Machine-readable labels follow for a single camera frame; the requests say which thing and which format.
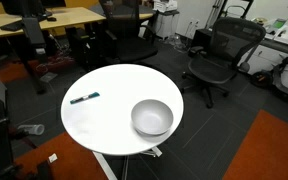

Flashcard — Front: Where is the grey bowl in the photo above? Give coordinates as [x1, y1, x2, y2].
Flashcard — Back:
[131, 99, 174, 135]

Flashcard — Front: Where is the round white table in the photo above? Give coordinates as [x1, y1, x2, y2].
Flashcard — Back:
[61, 64, 184, 156]

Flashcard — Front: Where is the black padded office chair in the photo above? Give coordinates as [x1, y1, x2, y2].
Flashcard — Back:
[99, 0, 158, 63]

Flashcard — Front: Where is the white table base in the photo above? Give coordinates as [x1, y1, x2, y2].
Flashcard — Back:
[93, 147, 162, 180]

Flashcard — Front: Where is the black mesh office chair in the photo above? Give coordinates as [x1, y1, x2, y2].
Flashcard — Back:
[182, 17, 266, 108]

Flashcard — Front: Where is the yellow wooden desk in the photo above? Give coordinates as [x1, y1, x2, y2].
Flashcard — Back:
[0, 6, 107, 38]

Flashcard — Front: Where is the clear plastic bottle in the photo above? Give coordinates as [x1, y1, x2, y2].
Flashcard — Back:
[19, 124, 45, 135]

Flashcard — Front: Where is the black computer mouse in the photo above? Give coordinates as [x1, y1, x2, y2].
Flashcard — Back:
[47, 17, 57, 22]

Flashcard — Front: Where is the black electric scooter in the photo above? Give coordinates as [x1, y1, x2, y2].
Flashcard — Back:
[251, 56, 288, 96]

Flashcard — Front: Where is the black keyboard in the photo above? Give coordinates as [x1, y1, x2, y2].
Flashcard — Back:
[0, 21, 23, 32]

